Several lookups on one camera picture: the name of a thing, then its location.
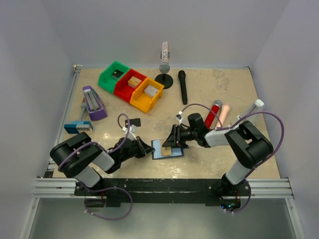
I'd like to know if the black round microphone stand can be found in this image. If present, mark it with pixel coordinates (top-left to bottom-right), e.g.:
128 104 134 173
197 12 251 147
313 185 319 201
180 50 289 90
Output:
155 74 173 89

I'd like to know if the green plastic bin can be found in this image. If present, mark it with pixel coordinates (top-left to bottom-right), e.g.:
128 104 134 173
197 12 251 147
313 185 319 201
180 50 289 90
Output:
98 61 130 94

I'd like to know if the black handheld microphone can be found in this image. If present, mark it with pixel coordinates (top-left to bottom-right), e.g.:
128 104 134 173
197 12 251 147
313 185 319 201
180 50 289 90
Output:
178 70 188 105

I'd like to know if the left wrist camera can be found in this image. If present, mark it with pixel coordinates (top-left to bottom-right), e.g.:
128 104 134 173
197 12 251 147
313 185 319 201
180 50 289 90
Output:
122 124 137 140

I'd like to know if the card stack in yellow bin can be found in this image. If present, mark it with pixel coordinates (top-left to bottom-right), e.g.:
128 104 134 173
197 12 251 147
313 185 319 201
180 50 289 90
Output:
144 85 158 98

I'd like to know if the red glitter microphone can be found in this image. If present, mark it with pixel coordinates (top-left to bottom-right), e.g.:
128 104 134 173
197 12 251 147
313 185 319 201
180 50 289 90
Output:
204 100 222 129

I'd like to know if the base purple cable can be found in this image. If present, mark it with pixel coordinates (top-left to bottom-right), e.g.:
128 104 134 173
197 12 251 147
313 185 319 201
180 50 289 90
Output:
84 186 134 221
223 183 252 214

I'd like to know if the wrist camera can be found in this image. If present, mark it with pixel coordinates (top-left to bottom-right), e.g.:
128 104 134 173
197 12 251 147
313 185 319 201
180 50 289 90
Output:
122 124 137 140
175 111 183 125

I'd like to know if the purple metronome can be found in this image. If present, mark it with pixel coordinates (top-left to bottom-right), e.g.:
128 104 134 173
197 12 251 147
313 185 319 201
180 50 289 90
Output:
83 86 108 121

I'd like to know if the card stack in green bin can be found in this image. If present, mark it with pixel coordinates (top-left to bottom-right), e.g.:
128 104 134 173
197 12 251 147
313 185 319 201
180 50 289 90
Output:
111 70 123 81

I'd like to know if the base right purple cable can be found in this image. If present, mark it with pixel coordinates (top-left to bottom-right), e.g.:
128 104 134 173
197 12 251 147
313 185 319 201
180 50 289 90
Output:
223 183 252 214

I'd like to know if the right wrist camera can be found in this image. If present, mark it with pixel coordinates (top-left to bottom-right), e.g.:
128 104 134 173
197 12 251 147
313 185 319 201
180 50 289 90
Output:
175 111 183 125

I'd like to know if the base left purple cable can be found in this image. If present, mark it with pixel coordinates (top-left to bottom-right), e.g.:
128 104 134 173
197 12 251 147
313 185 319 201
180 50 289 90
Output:
84 186 134 221

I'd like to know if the aluminium frame rail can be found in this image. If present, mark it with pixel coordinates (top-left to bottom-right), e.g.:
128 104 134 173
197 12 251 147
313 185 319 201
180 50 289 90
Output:
19 65 83 239

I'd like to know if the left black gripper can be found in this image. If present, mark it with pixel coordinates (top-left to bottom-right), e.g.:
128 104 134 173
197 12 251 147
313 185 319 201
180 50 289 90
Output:
120 136 155 162

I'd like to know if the blue grey block tool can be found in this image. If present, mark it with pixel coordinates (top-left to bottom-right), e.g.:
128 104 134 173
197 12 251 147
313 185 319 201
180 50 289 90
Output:
64 98 93 134

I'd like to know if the card stack in red bin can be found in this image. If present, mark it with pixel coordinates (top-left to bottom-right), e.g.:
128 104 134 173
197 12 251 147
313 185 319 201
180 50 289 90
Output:
128 77 141 88

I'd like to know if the glitter microphone on stand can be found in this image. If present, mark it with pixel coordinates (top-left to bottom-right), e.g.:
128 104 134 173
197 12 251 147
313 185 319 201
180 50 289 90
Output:
159 41 170 74

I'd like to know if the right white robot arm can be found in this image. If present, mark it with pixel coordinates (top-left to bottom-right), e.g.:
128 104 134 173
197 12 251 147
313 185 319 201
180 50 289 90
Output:
162 113 274 195

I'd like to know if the gold credit card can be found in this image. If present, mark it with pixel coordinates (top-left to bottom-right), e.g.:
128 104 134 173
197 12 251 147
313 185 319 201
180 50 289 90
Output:
161 147 172 156

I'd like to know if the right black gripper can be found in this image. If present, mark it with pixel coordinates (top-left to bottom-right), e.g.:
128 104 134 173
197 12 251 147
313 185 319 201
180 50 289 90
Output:
162 123 198 148

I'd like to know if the blue leather card holder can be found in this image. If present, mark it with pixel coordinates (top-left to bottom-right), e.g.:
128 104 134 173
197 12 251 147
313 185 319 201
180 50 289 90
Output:
151 139 184 160

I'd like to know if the yellow plastic bin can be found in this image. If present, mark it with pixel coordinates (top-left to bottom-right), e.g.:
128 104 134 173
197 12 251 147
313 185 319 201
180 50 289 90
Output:
130 77 164 113

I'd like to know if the black credit card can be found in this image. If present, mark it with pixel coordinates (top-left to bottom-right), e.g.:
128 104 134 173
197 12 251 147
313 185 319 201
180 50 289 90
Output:
125 118 141 127

